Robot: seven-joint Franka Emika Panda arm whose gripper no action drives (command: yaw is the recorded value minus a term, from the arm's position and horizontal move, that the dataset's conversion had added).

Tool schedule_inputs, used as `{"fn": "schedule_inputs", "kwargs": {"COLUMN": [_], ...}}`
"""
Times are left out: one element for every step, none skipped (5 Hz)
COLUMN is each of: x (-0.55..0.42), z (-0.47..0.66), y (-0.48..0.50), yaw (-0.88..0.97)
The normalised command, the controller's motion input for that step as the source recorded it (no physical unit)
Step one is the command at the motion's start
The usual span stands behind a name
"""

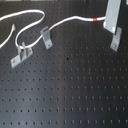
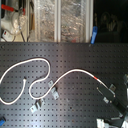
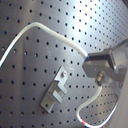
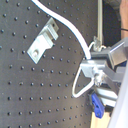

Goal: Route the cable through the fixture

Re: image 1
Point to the grey cable clip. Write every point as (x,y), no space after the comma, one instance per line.
(23,54)
(45,32)

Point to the grey cable clip middle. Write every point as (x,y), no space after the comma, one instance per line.
(45,32)

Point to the grey cable clip left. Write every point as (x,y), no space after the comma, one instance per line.
(23,54)

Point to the grey metal gripper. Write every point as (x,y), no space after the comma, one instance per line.
(110,22)

